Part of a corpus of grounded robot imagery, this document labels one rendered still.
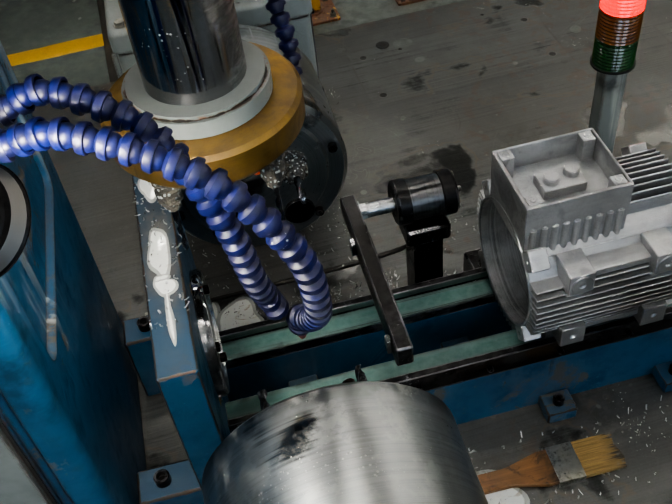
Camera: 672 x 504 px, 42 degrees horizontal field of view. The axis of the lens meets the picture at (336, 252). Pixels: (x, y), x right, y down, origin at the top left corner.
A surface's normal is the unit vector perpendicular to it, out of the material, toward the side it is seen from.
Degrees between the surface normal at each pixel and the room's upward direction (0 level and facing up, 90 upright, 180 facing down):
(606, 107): 90
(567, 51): 0
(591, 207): 90
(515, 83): 0
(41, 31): 0
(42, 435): 90
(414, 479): 24
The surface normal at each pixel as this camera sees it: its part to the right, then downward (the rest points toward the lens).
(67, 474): 0.24, 0.69
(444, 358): -0.09, -0.68
